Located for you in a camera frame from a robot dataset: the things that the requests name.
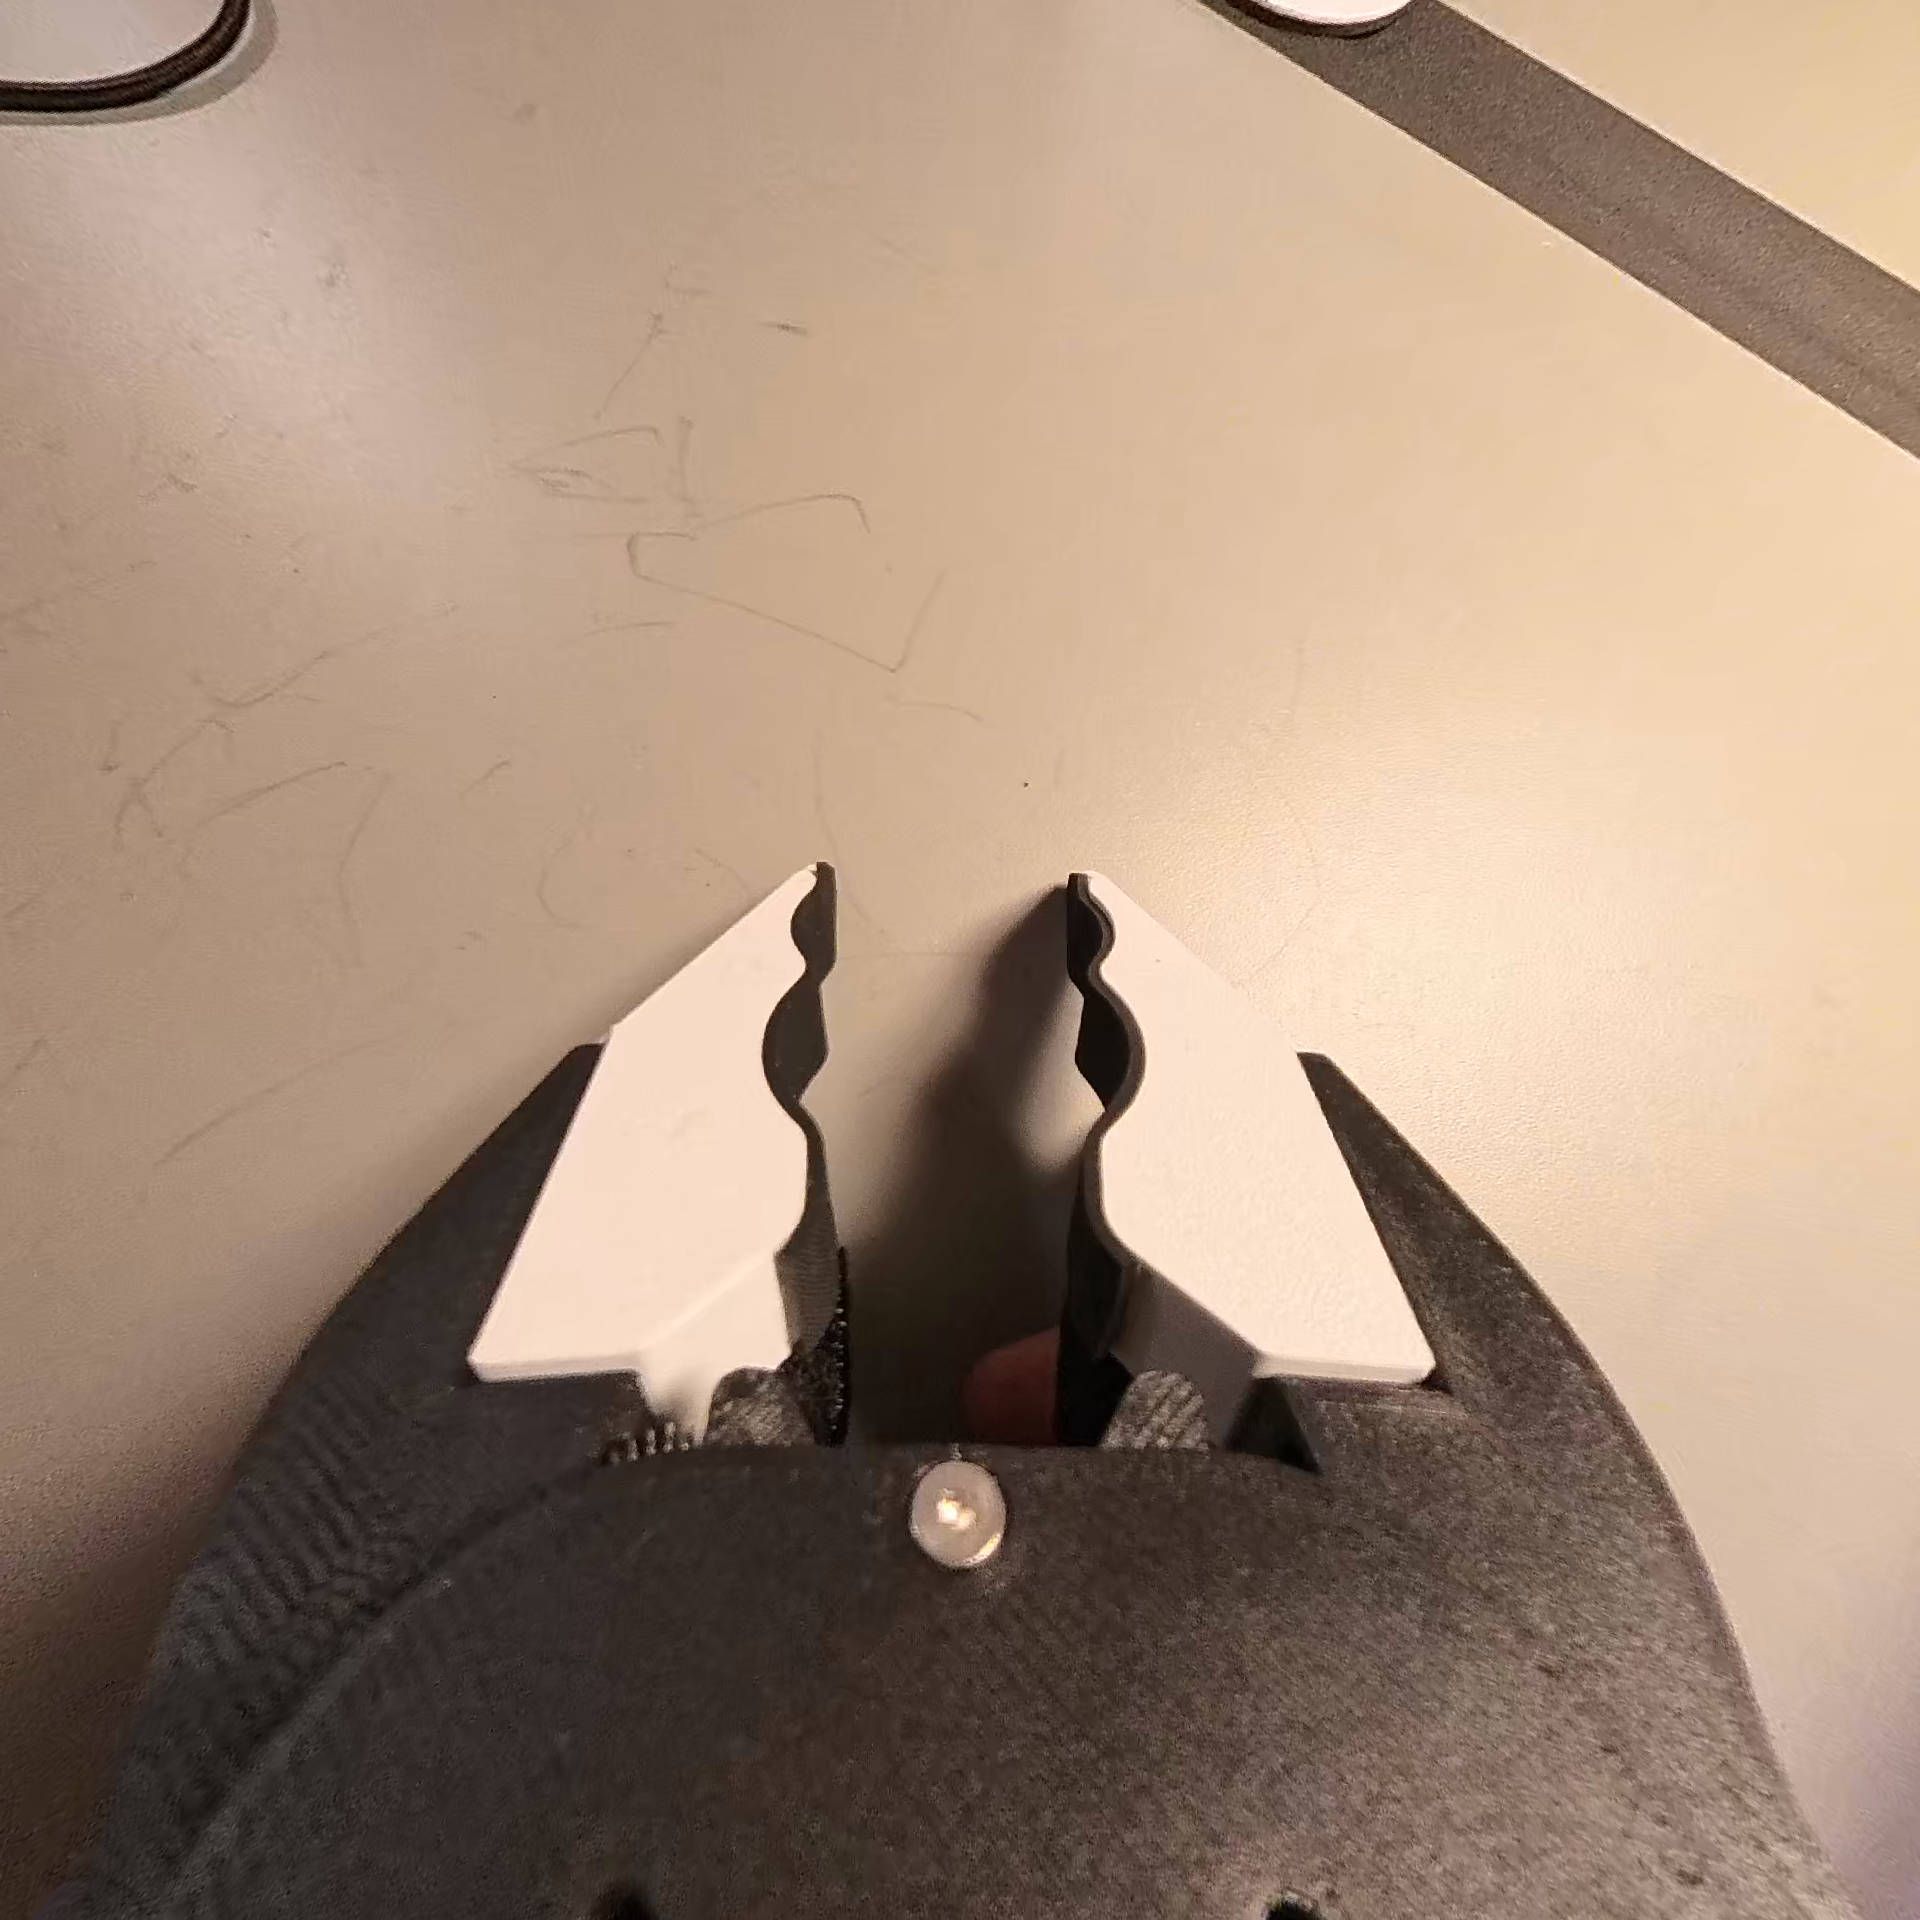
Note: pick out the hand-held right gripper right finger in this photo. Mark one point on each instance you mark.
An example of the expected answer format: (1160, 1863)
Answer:
(1276, 1201)

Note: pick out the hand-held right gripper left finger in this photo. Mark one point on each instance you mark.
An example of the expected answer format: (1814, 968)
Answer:
(645, 1201)

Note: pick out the person's right hand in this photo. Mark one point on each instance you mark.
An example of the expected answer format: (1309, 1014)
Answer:
(1018, 1389)

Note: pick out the white monitor stand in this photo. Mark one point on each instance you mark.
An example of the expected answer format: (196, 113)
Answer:
(1320, 11)

